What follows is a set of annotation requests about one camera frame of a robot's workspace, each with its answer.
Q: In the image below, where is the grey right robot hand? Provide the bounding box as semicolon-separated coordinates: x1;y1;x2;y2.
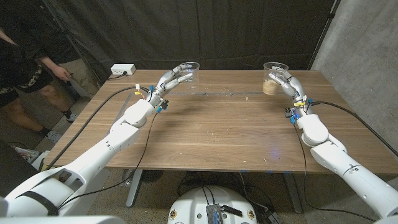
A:
269;65;312;108

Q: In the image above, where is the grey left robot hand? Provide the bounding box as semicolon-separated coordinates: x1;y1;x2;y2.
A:
147;63;195;108

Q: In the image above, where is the clear plastic cup with sugar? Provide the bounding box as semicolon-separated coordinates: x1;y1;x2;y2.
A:
262;62;289;96

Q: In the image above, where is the black bar on robot base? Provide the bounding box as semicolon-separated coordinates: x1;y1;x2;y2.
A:
222;205;243;218

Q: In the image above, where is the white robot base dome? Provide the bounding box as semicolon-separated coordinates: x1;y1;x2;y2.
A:
167;185;258;224

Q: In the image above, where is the white power strip box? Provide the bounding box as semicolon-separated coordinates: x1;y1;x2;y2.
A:
110;63;137;76

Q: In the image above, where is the black round floor object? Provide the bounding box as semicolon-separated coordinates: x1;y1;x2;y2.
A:
141;170;164;184

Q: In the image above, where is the grey metal table leg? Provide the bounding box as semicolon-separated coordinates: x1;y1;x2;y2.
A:
126;169;144;208
282;172;303;214

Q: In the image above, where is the person in khaki trousers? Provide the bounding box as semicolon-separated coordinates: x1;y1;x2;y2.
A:
0;0;101;98

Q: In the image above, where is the grey finned electronics box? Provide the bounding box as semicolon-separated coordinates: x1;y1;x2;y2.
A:
205;203;224;224

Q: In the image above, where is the person in black camo shorts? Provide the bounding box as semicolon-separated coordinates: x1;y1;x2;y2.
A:
0;27;63;144

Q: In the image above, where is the white robot torso edge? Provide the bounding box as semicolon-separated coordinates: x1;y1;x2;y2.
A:
0;215;127;224

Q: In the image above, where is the large black bulky object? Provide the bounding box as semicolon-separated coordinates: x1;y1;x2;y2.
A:
0;139;40;197

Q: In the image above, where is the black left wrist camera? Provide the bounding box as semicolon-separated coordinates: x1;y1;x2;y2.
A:
156;99;169;114

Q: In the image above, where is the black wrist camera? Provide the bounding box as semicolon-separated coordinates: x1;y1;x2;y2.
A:
285;107;300;124
156;99;169;114

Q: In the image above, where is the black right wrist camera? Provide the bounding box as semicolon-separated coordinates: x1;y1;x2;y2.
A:
285;107;300;124

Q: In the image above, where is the black power strip cable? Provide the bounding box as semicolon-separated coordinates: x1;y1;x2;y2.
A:
107;71;127;81

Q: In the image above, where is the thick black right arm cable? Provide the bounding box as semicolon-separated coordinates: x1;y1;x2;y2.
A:
310;100;398;156

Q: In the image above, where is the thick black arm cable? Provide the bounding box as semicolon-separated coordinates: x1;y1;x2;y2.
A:
310;100;398;156
45;86;152;170

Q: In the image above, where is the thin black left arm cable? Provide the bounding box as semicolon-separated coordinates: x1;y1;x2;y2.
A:
57;111;158;210

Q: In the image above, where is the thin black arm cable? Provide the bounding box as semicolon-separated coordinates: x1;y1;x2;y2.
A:
294;123;377;222
57;111;158;210

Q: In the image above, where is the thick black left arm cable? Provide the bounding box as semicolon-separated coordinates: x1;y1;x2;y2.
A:
45;86;152;170

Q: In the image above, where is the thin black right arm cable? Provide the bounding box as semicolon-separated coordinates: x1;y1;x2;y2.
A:
294;123;377;222

